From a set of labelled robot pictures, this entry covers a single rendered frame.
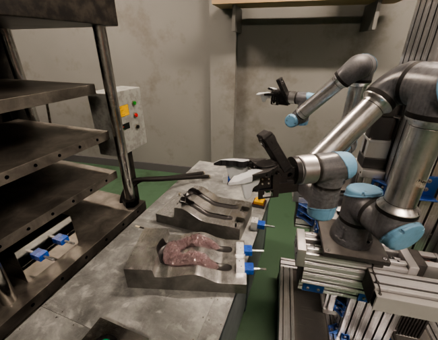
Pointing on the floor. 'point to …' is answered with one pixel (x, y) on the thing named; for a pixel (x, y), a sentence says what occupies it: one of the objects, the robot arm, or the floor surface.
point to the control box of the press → (96, 103)
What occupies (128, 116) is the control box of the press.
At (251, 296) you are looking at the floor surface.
